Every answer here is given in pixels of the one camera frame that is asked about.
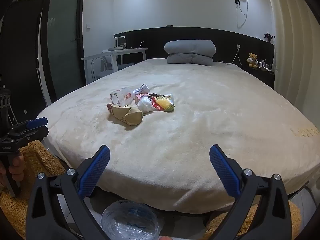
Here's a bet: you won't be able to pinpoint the brown teddy bear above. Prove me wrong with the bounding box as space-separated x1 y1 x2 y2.
246 52 259 69

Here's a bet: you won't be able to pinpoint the white desk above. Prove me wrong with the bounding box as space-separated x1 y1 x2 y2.
81 47 148 85

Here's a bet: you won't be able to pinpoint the clear plastic trash bag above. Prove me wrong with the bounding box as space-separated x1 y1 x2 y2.
100 200 165 240

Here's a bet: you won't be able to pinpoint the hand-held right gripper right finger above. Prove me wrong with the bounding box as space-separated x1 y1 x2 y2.
209 144 292 240

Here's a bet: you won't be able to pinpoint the stacked grey pillows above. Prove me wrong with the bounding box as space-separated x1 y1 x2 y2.
164 39 216 67

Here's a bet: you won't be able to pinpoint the white charger with cable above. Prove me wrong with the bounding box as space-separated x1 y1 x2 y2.
216 44 242 68

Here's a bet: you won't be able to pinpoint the small white desk appliance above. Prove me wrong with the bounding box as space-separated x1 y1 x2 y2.
114 36 127 48

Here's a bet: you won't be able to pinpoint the pink carton box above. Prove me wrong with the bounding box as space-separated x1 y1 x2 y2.
134 93 149 105

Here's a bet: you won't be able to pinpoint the clear plastic bottle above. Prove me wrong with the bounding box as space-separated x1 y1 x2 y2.
110 87 135 107

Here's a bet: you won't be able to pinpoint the yellow snack packet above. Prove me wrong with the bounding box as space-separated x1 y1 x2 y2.
153 94 175 112

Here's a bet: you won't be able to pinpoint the brown paper bag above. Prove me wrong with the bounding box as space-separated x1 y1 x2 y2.
107 103 143 125

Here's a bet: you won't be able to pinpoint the black wardrobe panel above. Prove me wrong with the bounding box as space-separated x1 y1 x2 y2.
0 0 54 135

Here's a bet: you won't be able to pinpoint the white wall cable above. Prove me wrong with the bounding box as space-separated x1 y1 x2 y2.
236 0 250 28

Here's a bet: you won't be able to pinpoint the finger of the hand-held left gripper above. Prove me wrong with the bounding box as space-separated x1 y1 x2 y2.
4 126 49 146
11 117 48 133

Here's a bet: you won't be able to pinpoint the white paper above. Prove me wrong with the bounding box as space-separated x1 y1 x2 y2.
137 83 151 94

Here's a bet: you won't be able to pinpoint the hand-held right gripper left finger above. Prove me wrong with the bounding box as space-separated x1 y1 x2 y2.
26 144 111 240

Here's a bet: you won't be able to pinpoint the person's left hand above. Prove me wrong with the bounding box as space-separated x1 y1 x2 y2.
0 152 26 189

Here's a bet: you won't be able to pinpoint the cream curtain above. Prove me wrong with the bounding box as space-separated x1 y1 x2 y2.
264 0 320 120

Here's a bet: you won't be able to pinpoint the black headboard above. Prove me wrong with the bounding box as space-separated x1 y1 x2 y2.
114 27 275 89

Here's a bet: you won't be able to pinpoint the bed with cream blanket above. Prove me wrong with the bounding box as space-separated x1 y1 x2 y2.
36 58 320 214

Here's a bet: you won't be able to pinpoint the frosted glass door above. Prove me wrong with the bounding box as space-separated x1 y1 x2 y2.
41 0 87 105

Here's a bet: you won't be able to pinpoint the small toiletry bottles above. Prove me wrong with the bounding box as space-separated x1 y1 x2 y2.
259 59 273 72

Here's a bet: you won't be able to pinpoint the clear chair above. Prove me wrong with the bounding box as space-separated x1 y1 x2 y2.
90 55 135 80

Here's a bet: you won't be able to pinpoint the yellow shaggy rug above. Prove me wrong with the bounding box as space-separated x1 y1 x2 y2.
0 140 68 240
202 200 300 240

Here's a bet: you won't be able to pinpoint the white plastic bag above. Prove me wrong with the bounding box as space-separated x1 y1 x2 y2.
137 96 156 113

